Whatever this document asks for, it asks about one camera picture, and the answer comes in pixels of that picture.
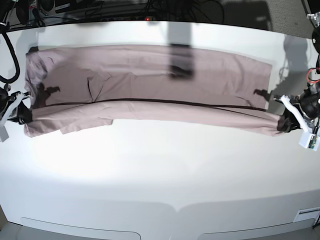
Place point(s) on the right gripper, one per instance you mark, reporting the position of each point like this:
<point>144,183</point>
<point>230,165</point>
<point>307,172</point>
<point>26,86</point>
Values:
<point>22,114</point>

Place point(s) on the pink T-shirt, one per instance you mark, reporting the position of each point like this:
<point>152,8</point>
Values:
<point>77,88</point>

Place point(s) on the black power strip red light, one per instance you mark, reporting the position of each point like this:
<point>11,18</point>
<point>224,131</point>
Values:
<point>128,18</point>

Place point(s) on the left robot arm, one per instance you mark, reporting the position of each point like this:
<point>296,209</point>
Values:
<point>312,9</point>

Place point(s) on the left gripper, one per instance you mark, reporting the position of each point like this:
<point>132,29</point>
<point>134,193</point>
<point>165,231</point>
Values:
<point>310,105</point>

